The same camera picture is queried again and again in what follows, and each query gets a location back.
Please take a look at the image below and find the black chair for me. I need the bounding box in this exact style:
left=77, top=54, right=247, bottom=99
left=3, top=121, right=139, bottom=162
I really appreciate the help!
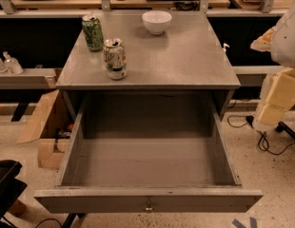
left=0, top=160, right=27, bottom=228

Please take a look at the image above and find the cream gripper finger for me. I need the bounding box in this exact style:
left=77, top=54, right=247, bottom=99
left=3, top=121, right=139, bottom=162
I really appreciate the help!
left=253, top=68, right=295, bottom=131
left=250, top=27, right=275, bottom=52

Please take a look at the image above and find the grey side shelf right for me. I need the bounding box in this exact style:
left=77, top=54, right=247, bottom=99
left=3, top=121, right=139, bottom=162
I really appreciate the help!
left=233, top=66, right=283, bottom=86

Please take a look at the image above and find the black floor cable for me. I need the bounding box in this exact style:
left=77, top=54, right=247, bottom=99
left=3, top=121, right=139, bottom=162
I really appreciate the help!
left=226, top=113, right=295, bottom=156

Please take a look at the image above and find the black power adapter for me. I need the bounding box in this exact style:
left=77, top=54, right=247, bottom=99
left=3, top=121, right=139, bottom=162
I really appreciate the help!
left=246, top=115, right=254, bottom=126

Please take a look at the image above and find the grey cabinet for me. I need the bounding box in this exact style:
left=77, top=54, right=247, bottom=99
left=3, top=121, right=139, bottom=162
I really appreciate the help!
left=56, top=9, right=240, bottom=115

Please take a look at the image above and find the open grey top drawer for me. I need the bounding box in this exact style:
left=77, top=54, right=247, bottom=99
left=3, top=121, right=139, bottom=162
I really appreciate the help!
left=34, top=91, right=263, bottom=213

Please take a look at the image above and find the blue floor tape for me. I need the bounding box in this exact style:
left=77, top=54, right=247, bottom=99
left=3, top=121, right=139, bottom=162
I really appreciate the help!
left=232, top=217, right=258, bottom=228

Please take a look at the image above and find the green soda can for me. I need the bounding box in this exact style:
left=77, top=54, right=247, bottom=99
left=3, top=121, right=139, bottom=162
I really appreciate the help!
left=82, top=13, right=104, bottom=51

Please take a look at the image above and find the white pump bottle top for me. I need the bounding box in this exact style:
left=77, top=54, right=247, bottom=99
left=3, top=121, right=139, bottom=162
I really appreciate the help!
left=223, top=43, right=230, bottom=52

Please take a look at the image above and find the grey side shelf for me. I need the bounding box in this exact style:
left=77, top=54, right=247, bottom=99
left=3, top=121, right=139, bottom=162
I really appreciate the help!
left=0, top=68, right=56, bottom=89
left=233, top=66, right=283, bottom=86

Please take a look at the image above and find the white ceramic bowl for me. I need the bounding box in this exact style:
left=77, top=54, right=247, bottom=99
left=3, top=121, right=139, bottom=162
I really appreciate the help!
left=142, top=10, right=172, bottom=35

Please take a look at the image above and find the cardboard box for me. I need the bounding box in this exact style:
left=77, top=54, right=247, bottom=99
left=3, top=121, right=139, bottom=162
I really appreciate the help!
left=17, top=89, right=73, bottom=169

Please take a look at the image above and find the white 7up can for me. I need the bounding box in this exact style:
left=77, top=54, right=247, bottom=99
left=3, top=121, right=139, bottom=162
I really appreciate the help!
left=103, top=38, right=127, bottom=80

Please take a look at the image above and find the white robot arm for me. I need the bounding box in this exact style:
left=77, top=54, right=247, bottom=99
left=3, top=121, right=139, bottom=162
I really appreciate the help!
left=250, top=2, right=295, bottom=131

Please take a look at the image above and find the black chair leg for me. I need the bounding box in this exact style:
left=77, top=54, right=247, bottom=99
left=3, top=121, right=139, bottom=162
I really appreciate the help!
left=276, top=122, right=295, bottom=141

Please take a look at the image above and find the grey side shelf left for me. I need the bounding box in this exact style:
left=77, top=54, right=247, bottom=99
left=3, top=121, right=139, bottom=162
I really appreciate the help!
left=0, top=68, right=56, bottom=89

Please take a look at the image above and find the clear sanitizer bottle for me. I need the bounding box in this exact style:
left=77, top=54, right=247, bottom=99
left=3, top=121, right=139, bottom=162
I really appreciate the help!
left=3, top=51, right=23, bottom=75

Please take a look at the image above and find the metal drawer knob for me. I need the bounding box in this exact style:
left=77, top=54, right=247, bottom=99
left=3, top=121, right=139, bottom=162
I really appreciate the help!
left=144, top=201, right=154, bottom=213

